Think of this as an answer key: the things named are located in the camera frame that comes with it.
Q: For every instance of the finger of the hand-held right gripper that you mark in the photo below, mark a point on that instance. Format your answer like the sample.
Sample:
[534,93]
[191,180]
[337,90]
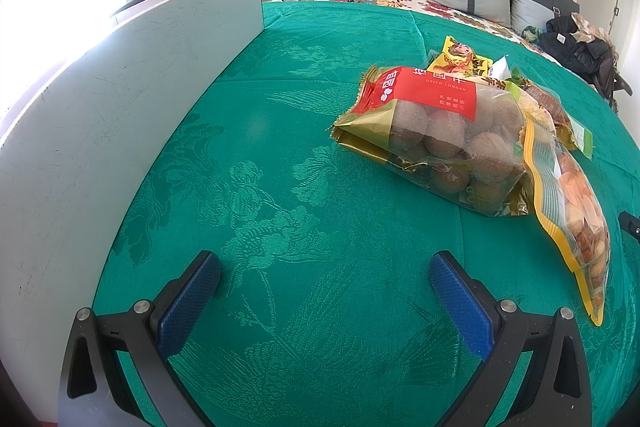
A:
[631,223]

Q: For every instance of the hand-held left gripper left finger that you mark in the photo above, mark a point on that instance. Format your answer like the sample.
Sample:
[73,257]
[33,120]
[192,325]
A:
[190,302]

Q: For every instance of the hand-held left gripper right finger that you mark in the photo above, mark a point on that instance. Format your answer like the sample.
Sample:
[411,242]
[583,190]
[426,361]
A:
[462,302]

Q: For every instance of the large yellow nut bag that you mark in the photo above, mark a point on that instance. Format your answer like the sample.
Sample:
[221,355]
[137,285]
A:
[575,207]

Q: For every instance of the brown green-edged snack packet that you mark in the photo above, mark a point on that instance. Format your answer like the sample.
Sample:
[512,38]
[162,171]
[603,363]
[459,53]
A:
[547,104]

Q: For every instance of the clear red-label dried fruit bag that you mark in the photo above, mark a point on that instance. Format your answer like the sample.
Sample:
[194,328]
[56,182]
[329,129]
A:
[450,142]

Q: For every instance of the white cartoon snack packet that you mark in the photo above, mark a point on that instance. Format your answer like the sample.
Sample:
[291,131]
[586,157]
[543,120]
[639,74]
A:
[502,69]

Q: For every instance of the small yellow cartoon snack packet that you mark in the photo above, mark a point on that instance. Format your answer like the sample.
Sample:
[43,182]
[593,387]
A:
[457,52]

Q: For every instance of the black chair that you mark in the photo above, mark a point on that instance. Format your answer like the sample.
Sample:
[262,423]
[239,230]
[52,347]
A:
[620,82]

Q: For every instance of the beige patterned cloth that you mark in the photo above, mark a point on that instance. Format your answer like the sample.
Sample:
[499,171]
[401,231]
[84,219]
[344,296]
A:
[587,29]

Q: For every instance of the white board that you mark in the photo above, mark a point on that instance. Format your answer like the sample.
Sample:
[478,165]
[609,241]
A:
[125,107]

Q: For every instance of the small green cloth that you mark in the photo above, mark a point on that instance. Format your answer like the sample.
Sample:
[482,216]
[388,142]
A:
[531,32]

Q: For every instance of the green patterned bedspread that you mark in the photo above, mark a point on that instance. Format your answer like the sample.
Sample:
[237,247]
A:
[300,107]

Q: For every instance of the floral bed sheet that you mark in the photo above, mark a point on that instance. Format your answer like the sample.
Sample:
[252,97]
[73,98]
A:
[450,9]

